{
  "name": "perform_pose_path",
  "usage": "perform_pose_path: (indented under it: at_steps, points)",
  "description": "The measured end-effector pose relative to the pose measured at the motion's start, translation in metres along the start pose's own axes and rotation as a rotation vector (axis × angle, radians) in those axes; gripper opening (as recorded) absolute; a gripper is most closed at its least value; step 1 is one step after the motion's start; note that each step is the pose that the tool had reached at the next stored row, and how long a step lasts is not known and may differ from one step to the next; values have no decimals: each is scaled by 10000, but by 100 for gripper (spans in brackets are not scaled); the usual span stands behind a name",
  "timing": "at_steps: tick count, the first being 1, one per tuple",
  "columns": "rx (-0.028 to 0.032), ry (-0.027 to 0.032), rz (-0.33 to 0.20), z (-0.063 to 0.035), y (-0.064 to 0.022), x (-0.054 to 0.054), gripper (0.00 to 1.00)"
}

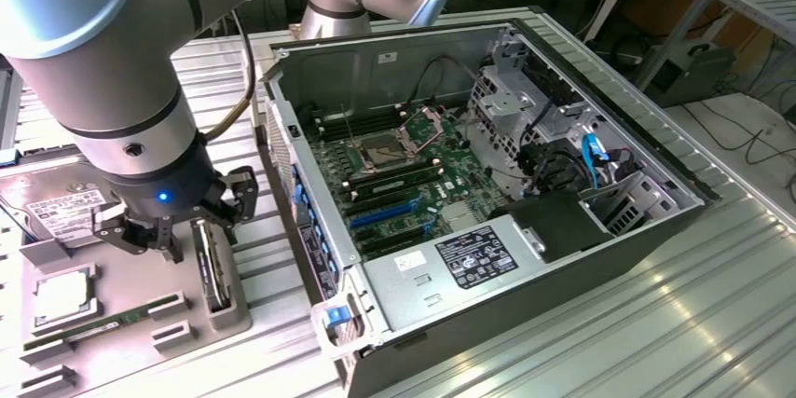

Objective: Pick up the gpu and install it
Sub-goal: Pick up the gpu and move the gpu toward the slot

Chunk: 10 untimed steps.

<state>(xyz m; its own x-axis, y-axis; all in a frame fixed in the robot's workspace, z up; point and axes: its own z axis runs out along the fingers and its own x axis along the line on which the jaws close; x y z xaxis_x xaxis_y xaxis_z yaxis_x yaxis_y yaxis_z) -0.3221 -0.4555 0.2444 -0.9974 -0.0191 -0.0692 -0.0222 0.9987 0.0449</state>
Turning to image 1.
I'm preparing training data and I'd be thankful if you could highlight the blue SATA wire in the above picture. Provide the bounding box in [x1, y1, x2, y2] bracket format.
[580, 133, 603, 190]

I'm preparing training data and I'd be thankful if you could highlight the black wire bundle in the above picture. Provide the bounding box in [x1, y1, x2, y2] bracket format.
[513, 140, 601, 197]

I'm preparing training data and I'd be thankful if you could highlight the graphics card with metal bracket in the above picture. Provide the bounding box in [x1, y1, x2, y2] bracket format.
[189, 218, 236, 314]

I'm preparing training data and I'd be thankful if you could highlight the black RAM slot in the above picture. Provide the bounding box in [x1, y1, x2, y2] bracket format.
[343, 163, 439, 188]
[316, 108, 405, 129]
[319, 114, 407, 135]
[321, 120, 405, 141]
[315, 103, 403, 123]
[344, 168, 440, 194]
[340, 158, 436, 184]

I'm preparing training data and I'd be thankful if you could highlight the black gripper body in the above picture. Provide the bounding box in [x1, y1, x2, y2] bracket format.
[101, 134, 227, 221]

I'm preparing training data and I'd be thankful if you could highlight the open black PC case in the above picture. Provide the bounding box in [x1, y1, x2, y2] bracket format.
[245, 18, 723, 398]

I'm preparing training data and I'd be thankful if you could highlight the silver CPU chip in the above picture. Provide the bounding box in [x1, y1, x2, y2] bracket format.
[33, 270, 93, 324]

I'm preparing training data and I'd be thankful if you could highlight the thin locking lever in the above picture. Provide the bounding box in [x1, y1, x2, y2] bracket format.
[341, 103, 361, 150]

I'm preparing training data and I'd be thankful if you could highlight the green motherboard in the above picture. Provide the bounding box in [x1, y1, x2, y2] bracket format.
[307, 99, 515, 262]

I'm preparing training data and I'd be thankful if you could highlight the dark metal frame post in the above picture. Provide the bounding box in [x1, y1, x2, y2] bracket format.
[0, 69, 24, 147]

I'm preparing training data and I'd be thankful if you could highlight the silver disk bay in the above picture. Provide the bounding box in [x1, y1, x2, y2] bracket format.
[575, 169, 708, 239]

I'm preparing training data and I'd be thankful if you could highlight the CPU socket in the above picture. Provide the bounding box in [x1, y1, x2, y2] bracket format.
[355, 135, 409, 172]

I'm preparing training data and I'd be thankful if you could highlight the metal socket cover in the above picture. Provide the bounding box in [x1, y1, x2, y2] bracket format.
[397, 106, 448, 156]

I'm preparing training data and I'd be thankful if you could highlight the black plastic shroud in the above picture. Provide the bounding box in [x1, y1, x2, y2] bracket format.
[488, 190, 615, 264]

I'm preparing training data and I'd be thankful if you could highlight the silver metal drive cage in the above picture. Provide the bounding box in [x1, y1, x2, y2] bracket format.
[464, 27, 604, 194]

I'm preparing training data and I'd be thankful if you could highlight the black box device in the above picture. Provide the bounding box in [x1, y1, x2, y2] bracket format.
[645, 43, 739, 108]

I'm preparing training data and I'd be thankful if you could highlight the grey plastic parts rack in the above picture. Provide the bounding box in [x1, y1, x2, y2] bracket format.
[11, 218, 255, 398]

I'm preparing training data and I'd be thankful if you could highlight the beige case handle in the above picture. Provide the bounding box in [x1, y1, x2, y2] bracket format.
[308, 294, 369, 362]

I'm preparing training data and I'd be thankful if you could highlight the green RAM stick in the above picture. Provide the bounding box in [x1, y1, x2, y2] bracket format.
[28, 302, 164, 341]

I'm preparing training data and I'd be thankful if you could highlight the silver hard disk drive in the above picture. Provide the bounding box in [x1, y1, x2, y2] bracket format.
[0, 155, 125, 250]

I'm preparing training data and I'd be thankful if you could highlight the silver power supply unit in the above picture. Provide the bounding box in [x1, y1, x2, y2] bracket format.
[359, 216, 552, 332]

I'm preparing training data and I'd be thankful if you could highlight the long black expansion slot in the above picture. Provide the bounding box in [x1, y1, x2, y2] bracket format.
[352, 218, 428, 243]
[360, 229, 435, 257]

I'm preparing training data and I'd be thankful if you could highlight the black looped wire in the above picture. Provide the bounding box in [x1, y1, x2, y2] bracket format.
[415, 55, 484, 108]

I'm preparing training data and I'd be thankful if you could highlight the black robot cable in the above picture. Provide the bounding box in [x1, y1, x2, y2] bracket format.
[208, 8, 260, 141]

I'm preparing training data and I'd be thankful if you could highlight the RAM stick with white labels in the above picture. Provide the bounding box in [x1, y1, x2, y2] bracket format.
[351, 172, 441, 200]

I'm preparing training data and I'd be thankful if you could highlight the silver chipset heatsink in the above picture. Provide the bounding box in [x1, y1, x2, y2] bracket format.
[439, 203, 484, 227]

